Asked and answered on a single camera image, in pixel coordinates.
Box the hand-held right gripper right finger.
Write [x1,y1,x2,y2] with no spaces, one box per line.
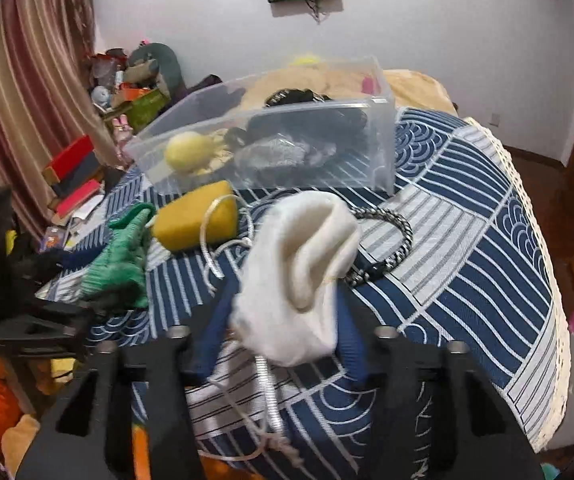
[335,287,544,480]

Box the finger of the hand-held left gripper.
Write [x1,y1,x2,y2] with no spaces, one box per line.
[0,299,98,358]
[13,246,98,286]

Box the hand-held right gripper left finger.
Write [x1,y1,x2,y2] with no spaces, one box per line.
[17,279,241,480]

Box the white sock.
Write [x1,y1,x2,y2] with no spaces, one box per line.
[230,191,363,367]

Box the clear plastic storage box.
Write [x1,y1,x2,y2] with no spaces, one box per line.
[123,55,398,197]

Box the green dinosaur toy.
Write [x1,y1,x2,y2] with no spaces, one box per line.
[80,202,158,311]

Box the pink book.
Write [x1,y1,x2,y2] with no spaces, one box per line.
[53,179,106,217]

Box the yellow sponge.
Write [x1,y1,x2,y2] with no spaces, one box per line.
[151,180,241,252]

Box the blue patterned bedspread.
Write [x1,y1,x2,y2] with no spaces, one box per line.
[36,105,570,480]

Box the yellow plush ball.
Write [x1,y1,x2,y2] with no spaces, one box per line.
[164,131,219,177]

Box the green cardboard box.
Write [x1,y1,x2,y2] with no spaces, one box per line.
[126,89,169,128]

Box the striped pink curtain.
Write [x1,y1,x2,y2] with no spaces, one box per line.
[0,0,120,243]

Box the grey shiny cloth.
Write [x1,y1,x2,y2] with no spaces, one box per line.
[233,134,339,179]

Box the black cloth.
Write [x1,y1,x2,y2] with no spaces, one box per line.
[243,106,371,147]

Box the beige blanket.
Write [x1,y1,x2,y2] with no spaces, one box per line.
[247,57,462,117]

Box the white cord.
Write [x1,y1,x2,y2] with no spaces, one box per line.
[198,194,300,463]

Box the black and white braided bracelet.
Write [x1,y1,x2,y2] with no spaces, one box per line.
[342,206,414,289]

